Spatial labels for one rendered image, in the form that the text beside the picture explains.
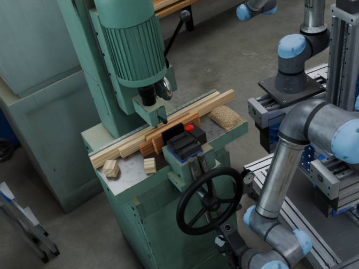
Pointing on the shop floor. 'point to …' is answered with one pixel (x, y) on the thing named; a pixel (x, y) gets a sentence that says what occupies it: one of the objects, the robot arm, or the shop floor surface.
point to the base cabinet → (174, 232)
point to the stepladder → (25, 226)
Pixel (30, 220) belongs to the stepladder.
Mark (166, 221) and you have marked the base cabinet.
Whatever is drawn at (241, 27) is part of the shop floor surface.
